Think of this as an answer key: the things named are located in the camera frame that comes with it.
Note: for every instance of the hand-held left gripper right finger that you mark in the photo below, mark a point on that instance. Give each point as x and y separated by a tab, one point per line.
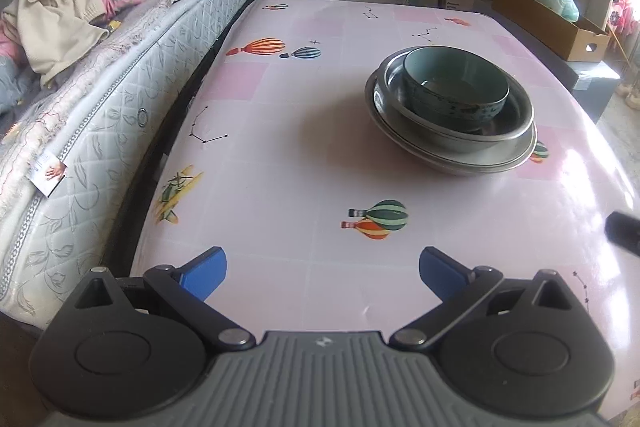
440	272

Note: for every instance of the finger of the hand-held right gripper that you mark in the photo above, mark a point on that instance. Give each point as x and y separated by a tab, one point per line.
625	232

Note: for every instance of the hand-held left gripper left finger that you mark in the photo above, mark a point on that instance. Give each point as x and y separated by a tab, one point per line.
205	272

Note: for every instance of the small steel bowl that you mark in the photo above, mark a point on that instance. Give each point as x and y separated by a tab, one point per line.
450	141

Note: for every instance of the medium steel bowl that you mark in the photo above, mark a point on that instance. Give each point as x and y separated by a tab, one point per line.
395	137

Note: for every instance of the teal patterned ceramic bowl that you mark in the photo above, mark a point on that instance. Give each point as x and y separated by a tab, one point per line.
450	67

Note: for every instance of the pink printed tablecloth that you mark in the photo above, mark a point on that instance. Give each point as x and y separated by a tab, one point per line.
300	132

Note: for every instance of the white mattress label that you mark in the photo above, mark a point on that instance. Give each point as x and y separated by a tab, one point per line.
47	172

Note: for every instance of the white quilted mattress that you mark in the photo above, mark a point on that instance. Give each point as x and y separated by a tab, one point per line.
150	72

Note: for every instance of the brown cardboard box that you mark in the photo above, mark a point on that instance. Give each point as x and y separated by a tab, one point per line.
550	27

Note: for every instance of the beige garment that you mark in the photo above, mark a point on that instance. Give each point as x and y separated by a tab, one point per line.
60	17

